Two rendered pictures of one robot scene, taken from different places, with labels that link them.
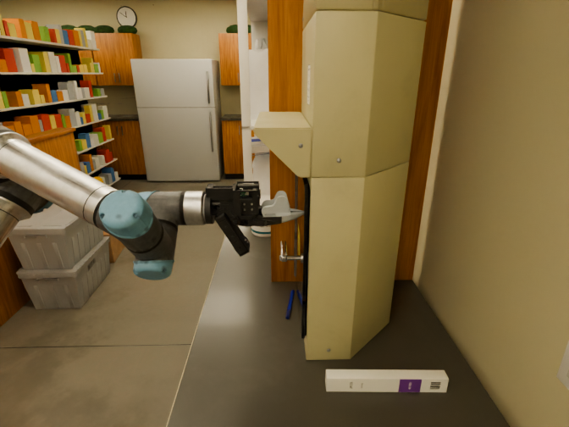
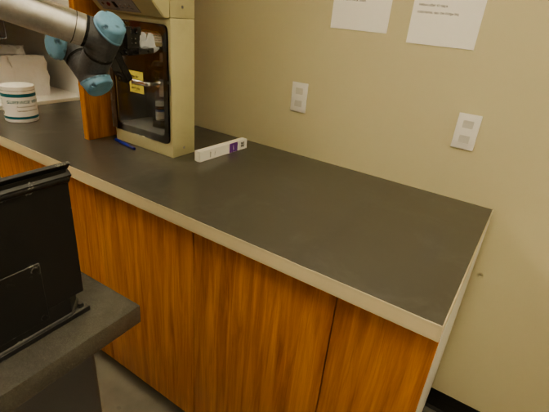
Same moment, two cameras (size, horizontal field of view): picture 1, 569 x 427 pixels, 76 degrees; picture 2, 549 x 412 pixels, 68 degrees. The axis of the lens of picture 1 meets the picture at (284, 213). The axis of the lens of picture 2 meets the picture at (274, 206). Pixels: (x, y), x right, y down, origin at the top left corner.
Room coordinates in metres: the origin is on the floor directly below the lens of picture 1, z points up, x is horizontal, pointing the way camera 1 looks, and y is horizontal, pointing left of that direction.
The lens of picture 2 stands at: (-0.38, 0.93, 1.46)
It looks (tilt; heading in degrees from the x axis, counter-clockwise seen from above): 25 degrees down; 303
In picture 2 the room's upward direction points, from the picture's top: 5 degrees clockwise
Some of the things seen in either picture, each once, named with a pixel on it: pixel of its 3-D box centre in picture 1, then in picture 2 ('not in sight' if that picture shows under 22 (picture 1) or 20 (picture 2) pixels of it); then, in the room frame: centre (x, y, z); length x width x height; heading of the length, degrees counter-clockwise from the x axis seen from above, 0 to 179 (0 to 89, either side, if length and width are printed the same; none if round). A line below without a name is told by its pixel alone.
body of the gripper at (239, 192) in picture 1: (234, 204); (119, 41); (0.76, 0.11, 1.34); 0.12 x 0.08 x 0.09; 92
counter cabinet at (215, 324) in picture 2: not in sight; (189, 263); (0.70, -0.12, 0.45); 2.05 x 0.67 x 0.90; 1
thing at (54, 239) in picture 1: (62, 232); not in sight; (2.49, 1.66, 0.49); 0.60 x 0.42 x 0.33; 1
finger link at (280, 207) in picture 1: (282, 207); (150, 42); (0.74, 0.00, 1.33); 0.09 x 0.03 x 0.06; 92
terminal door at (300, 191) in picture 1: (300, 241); (138, 81); (0.88, -0.04, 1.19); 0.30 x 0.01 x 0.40; 1
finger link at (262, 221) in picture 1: (261, 219); (140, 51); (0.74, 0.05, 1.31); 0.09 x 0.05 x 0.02; 92
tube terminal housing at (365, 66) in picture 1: (353, 192); (165, 41); (0.88, -0.18, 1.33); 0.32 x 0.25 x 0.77; 1
